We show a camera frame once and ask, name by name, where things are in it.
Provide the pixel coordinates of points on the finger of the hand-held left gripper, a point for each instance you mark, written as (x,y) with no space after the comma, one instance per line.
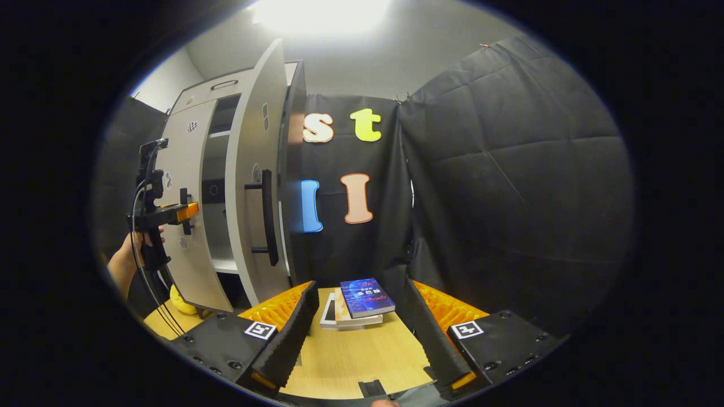
(175,213)

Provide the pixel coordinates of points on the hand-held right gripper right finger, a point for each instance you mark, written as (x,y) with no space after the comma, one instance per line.
(430,333)

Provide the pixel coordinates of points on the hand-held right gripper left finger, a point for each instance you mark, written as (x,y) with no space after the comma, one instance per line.
(294,328)

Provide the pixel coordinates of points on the grey shoe cabinet door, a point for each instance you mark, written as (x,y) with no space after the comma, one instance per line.
(249,237)
(195,265)

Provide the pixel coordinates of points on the grey double-door shoe cabinet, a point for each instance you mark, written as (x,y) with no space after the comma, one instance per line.
(296,130)

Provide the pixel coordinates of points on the grey cabinet shelf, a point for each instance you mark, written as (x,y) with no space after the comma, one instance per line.
(225,265)
(219,134)

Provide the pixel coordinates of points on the grey cabinet drawer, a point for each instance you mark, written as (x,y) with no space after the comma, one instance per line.
(198,99)

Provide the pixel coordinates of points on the black backdrop cloth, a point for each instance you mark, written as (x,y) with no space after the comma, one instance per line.
(509,198)
(116,169)

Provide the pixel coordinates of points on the beige book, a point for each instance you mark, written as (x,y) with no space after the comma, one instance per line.
(342,311)

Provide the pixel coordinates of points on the blue book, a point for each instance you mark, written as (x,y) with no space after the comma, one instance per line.
(366,297)

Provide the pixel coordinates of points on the yellow duck toy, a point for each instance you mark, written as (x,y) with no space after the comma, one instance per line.
(182,302)

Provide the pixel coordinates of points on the large ceiling light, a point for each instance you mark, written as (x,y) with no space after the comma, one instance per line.
(319,14)

